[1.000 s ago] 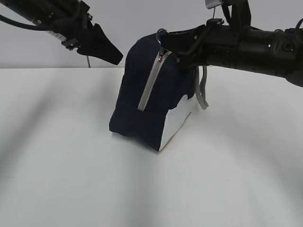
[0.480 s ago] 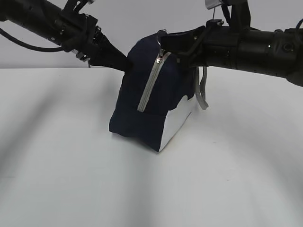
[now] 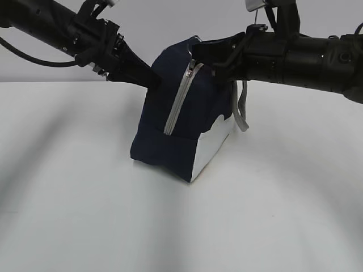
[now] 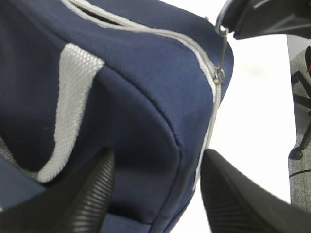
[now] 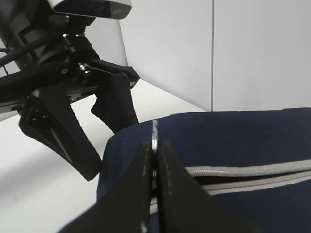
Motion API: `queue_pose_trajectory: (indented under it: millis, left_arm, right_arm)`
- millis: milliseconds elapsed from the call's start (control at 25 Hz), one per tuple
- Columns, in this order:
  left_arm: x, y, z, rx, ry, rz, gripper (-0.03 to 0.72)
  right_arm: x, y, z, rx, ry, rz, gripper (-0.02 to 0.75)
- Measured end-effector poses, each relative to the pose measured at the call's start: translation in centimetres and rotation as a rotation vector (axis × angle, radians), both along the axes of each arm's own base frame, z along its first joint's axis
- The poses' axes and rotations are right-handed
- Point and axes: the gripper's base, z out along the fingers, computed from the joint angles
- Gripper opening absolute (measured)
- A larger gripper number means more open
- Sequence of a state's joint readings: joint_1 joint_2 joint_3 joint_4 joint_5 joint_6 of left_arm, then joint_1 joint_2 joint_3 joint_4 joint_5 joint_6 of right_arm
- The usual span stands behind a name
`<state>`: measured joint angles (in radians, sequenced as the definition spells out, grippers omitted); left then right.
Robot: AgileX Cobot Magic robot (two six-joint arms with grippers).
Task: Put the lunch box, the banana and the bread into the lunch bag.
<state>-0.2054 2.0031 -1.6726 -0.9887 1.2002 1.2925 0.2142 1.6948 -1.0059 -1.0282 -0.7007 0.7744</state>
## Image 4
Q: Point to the black office chair base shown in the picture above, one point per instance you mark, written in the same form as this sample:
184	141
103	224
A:
300	67

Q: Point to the navy blue lunch bag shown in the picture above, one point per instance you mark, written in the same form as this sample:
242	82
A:
141	77

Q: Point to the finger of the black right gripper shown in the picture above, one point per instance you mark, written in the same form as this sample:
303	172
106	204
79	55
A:
269	17
236	15

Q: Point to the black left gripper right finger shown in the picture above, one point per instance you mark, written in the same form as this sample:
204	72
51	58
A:
235	204

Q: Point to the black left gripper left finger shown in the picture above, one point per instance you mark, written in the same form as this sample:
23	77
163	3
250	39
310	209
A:
77	204

